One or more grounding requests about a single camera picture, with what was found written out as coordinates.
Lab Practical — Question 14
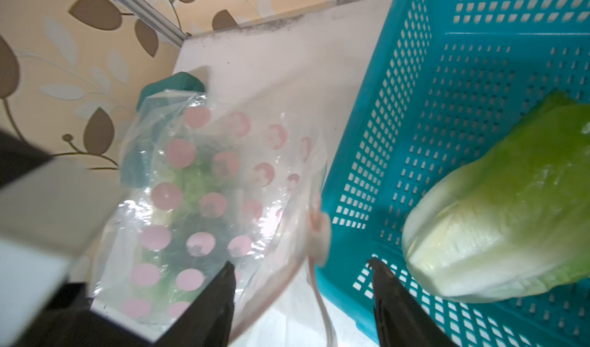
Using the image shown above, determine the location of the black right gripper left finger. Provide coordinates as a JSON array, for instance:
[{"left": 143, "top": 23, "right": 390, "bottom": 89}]
[{"left": 154, "top": 262, "right": 236, "bottom": 347}]

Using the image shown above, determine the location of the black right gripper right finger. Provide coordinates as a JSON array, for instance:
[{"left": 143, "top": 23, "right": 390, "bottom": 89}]
[{"left": 368, "top": 258, "right": 455, "bottom": 347}]

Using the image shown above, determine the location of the chinese cabbage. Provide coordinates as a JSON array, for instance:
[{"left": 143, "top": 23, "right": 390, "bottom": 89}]
[
  {"left": 134, "top": 163, "right": 244, "bottom": 296},
  {"left": 402, "top": 91, "right": 589, "bottom": 303}
]

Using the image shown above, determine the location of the clear blue-zip zipper bag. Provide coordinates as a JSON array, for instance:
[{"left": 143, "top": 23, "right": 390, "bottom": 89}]
[{"left": 89, "top": 90, "right": 231, "bottom": 325}]

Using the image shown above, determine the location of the clear pink-zip dotted bag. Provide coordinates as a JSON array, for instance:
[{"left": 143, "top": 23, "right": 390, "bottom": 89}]
[{"left": 92, "top": 90, "right": 337, "bottom": 346}]

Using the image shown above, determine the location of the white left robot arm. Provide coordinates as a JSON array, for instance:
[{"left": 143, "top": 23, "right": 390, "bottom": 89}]
[{"left": 1, "top": 132, "right": 129, "bottom": 346}]

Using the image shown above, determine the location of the green plastic tool case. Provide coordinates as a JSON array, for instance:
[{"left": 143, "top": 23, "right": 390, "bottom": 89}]
[{"left": 119, "top": 72, "right": 205, "bottom": 189}]

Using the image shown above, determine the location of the teal plastic basket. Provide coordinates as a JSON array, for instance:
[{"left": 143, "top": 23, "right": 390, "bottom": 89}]
[{"left": 318, "top": 0, "right": 589, "bottom": 346}]

